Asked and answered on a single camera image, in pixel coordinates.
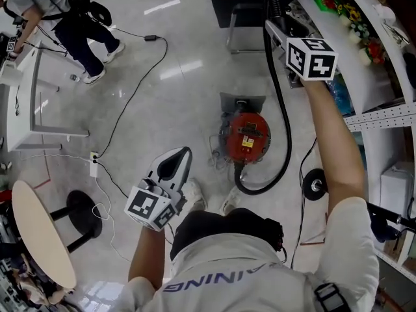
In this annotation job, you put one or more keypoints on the white rectangular desk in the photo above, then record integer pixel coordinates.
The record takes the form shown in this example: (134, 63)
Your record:
(22, 109)

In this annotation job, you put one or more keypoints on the long white power strip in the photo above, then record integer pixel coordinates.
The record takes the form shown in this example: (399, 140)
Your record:
(94, 169)

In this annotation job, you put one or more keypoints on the navy cap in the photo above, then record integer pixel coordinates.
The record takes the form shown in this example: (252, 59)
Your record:
(383, 227)

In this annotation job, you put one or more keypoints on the person's white shirt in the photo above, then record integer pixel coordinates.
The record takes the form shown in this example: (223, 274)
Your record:
(234, 262)

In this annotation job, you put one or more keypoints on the person's right white shoe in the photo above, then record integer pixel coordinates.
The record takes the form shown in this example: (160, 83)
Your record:
(231, 200)

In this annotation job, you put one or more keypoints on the green box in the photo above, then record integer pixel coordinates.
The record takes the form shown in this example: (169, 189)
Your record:
(325, 0)

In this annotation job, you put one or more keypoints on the person's left white shoe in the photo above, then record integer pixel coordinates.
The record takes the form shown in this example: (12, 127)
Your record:
(195, 193)

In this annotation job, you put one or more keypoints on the person's left forearm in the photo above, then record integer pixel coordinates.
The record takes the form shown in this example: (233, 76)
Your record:
(146, 258)

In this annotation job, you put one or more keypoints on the red and teal vacuum cleaner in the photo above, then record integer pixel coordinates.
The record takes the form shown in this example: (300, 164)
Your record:
(248, 135)

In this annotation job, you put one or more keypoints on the white perforated metal strip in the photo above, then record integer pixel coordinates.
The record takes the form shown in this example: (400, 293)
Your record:
(380, 117)

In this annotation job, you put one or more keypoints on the potted artificial flowers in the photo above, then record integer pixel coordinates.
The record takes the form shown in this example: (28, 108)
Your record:
(373, 49)

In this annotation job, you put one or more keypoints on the person's black shorts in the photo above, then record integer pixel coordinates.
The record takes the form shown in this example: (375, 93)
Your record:
(208, 221)

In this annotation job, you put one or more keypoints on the person's right forearm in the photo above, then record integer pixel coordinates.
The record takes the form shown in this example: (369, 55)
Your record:
(338, 148)

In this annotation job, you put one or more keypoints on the black chair metal frame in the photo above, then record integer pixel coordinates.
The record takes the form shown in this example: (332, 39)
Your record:
(234, 2)

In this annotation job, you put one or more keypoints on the white curved shelving unit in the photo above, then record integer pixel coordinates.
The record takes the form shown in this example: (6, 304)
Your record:
(373, 86)

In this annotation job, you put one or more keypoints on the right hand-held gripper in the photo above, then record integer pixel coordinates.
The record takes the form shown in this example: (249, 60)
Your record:
(312, 60)

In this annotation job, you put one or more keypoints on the round beige table black base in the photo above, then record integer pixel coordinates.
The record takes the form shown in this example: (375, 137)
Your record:
(42, 236)

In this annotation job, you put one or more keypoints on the white storage box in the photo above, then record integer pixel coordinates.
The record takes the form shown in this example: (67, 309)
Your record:
(396, 190)

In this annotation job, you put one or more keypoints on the black pole stand round base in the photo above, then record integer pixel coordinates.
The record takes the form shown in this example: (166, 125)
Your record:
(314, 184)

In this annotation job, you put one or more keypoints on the clear water bottle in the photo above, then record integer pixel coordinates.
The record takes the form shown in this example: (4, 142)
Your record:
(74, 77)

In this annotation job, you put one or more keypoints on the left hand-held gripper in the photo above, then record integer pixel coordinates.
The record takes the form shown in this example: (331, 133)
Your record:
(143, 205)

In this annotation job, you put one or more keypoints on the person's white shoe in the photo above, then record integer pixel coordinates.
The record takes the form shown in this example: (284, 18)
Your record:
(231, 200)
(195, 193)

